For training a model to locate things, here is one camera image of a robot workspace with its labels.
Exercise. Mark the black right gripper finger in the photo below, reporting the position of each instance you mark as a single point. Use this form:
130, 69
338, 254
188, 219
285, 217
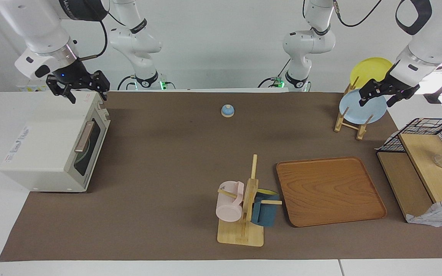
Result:
103, 96
71, 97

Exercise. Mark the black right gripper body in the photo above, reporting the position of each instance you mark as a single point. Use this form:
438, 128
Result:
71, 74

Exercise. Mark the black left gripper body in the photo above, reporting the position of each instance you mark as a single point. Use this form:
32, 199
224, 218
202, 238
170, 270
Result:
395, 87

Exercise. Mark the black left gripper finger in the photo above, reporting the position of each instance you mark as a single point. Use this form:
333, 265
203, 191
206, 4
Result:
364, 101
393, 101

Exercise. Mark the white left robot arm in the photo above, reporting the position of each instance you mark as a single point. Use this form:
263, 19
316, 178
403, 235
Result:
436, 38

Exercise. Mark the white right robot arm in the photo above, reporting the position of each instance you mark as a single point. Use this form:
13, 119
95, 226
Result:
40, 30

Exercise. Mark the white toaster oven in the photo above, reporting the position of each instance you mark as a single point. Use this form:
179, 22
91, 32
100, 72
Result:
40, 130

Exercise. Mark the light blue plate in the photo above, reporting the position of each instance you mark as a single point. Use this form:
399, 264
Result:
359, 109

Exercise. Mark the yellow plate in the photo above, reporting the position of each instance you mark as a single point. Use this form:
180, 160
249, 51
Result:
370, 71

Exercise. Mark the wooden plate rack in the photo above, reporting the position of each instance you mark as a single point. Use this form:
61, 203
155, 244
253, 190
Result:
362, 131

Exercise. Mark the white box yellow labels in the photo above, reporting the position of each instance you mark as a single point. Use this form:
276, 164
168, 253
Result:
33, 88

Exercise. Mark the small clear glass bowl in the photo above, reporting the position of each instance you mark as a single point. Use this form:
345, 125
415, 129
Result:
441, 161

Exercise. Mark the brown wooden tray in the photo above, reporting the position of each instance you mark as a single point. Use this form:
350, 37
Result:
328, 189

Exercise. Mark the brown table mat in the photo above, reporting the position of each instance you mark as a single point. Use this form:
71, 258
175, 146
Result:
167, 172

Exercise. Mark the blue dome bell wooden knob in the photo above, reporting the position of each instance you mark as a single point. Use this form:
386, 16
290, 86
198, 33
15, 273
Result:
227, 110

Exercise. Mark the dark blue mug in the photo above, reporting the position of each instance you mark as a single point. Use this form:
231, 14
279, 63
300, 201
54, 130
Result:
265, 214

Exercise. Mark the pink mug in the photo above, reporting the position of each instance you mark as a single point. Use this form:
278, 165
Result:
228, 205

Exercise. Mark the wooden mug tree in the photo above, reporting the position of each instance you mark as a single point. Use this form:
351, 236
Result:
240, 234

